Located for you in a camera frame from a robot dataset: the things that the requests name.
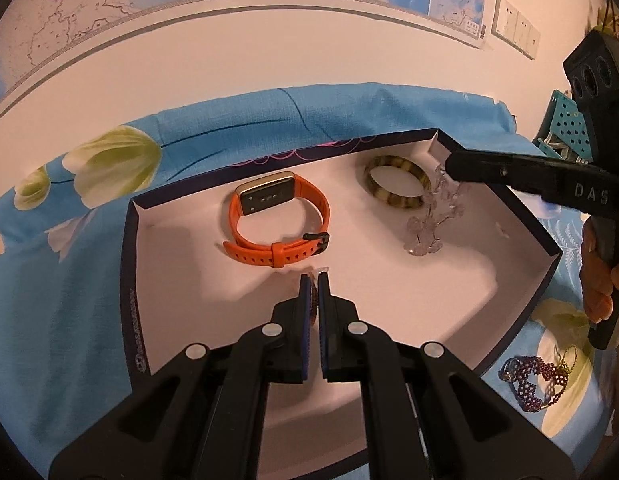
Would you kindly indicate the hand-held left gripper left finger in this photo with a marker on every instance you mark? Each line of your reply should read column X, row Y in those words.
column 305, row 340

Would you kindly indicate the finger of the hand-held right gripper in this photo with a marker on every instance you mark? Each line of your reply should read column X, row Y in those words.
column 489, row 170

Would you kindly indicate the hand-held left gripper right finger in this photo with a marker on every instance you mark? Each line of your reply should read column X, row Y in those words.
column 327, row 340

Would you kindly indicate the white box with dark rim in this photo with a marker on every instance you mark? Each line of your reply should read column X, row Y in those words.
column 189, row 260

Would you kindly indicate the person's right hand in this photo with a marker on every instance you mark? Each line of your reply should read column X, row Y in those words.
column 594, row 280

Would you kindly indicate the teal perforated rack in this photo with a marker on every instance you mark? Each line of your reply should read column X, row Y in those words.
column 564, row 120

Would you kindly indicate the tortoiseshell bangle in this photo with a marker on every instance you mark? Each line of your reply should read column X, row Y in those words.
column 420, row 176

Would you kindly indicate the orange smart watch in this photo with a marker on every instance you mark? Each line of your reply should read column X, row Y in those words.
column 282, row 255

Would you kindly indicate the blue floral blanket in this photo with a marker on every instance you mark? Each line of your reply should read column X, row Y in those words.
column 64, row 310

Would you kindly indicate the white wall socket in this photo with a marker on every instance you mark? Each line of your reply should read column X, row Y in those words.
column 514, row 25

